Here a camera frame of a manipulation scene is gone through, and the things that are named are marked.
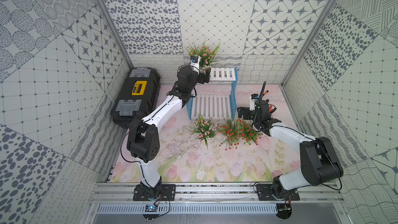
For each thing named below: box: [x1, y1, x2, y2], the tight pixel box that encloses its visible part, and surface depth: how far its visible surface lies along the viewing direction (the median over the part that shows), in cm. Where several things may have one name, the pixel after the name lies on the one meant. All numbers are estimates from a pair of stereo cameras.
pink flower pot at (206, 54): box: [183, 36, 222, 70], surface depth 79 cm
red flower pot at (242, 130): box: [230, 118, 264, 149], surface depth 81 cm
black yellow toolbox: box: [110, 67, 162, 130], surface depth 95 cm
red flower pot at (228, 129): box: [215, 117, 240, 151], surface depth 82 cm
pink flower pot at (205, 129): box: [186, 113, 218, 150], surface depth 80 cm
